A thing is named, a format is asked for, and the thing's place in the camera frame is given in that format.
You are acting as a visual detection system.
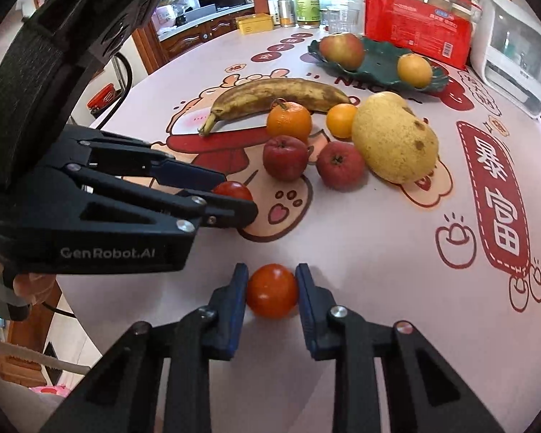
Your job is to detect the yellow tin box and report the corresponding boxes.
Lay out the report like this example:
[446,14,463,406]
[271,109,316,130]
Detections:
[236,13,275,35]

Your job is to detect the small metal lid jar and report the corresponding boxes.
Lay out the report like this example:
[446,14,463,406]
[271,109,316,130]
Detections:
[277,0,297,28]

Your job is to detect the red snack package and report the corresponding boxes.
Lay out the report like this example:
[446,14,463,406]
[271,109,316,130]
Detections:
[364,0,474,70]

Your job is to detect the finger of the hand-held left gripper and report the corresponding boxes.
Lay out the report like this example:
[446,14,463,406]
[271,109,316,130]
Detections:
[0,162,259,236]
[58,125,227,192]

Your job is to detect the green wavy plate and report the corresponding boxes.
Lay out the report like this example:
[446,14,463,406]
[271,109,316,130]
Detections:
[307,36,450,93]

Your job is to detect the tangerine with stem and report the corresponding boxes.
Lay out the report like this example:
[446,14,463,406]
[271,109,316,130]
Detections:
[266,98,313,144]

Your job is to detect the red round container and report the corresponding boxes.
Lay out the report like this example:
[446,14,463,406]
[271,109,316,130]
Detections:
[87,83,120,111]

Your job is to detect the small red apple-like fruit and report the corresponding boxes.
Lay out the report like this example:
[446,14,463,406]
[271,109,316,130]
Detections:
[263,135,309,182]
[316,141,367,190]

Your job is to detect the green label vinegar bottle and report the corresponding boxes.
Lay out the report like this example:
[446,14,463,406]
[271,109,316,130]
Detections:
[295,0,322,29]

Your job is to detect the brown spotted banana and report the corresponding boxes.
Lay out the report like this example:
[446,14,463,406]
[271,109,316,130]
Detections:
[198,78,352,137]

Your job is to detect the red tomato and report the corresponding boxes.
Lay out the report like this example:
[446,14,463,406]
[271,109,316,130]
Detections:
[212,181,254,204]
[246,264,299,319]

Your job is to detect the black cable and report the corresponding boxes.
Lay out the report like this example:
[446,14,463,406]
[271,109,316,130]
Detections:
[90,52,135,129]

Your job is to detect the large yellow pear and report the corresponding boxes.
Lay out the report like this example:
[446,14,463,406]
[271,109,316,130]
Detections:
[352,91,439,185]

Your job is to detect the person's left hand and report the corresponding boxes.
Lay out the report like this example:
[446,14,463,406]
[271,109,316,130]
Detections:
[13,273,61,310]

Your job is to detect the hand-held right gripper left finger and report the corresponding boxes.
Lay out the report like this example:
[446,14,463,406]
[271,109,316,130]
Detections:
[40,262,250,433]

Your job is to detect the small smooth orange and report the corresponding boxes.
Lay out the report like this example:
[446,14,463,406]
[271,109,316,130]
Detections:
[326,103,358,140]

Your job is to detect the red and yellow apple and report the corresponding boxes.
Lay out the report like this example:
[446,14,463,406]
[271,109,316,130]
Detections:
[319,33,366,71]

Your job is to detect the dark wooden cabinet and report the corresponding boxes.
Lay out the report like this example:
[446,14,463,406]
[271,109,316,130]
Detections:
[131,2,258,77]

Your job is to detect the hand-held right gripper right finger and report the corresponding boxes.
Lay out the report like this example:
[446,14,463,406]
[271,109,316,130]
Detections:
[295,262,506,433]

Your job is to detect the white carton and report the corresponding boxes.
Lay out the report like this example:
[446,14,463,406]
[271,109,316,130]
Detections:
[266,0,289,27]

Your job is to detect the white countertop appliance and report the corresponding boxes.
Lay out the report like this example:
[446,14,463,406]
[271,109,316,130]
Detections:
[470,0,541,119]

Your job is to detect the clear glass jar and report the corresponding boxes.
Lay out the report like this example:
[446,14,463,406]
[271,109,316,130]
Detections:
[320,4,364,34]

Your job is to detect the printed tablecloth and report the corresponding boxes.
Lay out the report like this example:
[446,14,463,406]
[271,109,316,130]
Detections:
[56,22,541,433]

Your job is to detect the yellow orange with sticker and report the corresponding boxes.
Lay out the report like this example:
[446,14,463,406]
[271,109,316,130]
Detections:
[397,53,434,88]

